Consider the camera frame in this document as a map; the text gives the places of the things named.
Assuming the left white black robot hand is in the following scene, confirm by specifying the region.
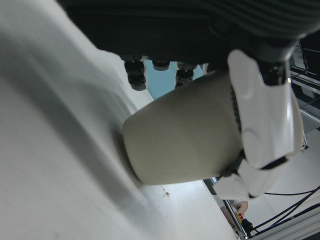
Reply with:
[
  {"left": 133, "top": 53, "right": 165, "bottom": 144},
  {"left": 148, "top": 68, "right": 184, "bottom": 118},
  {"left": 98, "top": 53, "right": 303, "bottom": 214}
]
[{"left": 57, "top": 0, "right": 320, "bottom": 200}]

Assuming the beige paper cup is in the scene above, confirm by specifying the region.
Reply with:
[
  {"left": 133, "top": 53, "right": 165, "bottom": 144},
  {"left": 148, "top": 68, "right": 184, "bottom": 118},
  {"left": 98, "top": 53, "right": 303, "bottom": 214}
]
[{"left": 122, "top": 69, "right": 245, "bottom": 186}]

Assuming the light blue plastic bin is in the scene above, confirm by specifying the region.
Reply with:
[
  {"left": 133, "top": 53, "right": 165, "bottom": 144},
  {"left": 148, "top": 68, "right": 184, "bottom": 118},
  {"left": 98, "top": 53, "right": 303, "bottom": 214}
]
[{"left": 143, "top": 59, "right": 208, "bottom": 101}]

